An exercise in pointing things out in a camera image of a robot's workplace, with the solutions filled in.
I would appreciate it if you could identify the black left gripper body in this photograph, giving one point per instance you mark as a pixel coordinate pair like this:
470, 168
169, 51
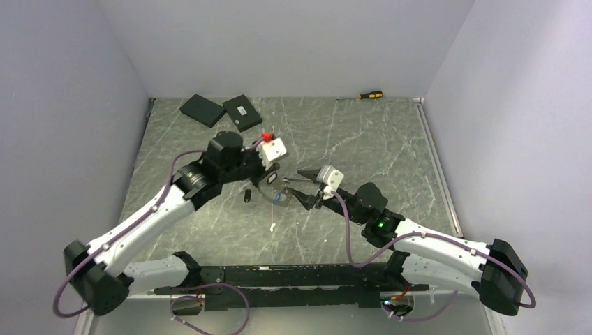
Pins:
254, 167

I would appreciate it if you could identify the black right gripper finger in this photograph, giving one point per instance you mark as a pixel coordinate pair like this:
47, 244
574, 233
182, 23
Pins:
308, 201
310, 174

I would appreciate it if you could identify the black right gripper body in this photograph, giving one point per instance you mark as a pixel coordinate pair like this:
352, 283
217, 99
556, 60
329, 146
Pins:
320, 201

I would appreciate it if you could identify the key with black fob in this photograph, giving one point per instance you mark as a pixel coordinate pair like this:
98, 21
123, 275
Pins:
247, 195

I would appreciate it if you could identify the metal keyring plate with rings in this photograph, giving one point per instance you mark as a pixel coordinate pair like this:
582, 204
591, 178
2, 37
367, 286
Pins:
275, 193

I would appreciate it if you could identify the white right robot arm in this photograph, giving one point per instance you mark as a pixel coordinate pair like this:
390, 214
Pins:
493, 273

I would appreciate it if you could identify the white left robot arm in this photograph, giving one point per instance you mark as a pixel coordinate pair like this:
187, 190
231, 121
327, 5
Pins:
101, 274

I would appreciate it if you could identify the black box with label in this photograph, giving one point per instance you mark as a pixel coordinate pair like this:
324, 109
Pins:
243, 114

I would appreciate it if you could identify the black flat box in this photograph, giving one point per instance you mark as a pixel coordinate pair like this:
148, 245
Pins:
203, 110

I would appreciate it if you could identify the far black yellow screwdriver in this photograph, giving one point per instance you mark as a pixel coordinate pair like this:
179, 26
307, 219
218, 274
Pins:
365, 96

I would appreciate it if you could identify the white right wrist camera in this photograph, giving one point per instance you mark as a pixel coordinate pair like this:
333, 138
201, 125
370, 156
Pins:
331, 176

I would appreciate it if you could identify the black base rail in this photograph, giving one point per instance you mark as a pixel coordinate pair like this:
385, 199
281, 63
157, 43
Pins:
276, 286

